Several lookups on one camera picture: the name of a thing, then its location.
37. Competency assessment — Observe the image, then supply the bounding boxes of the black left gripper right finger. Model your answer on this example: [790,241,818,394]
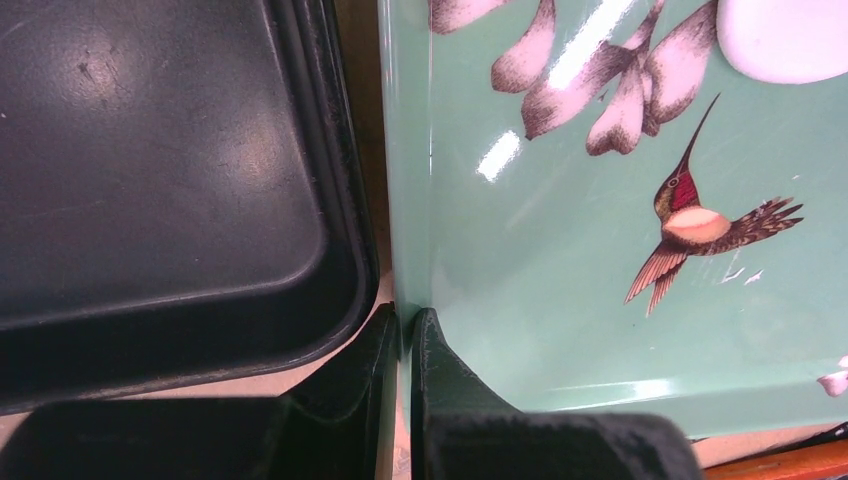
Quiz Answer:
[410,308,704,479]

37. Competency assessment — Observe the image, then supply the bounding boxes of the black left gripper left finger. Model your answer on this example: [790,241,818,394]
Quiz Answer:
[1,303,398,479]

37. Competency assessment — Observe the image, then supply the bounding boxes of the green floral tray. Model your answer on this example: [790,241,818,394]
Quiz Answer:
[378,1,847,437]

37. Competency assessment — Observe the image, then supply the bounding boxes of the black plastic tray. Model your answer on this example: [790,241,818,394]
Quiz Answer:
[1,1,378,415]

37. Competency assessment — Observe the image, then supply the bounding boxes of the white dough ball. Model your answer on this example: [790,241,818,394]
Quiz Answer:
[716,0,847,85]

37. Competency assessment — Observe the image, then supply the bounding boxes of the metal scraper wooden handle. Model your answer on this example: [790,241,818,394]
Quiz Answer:
[705,439,847,480]

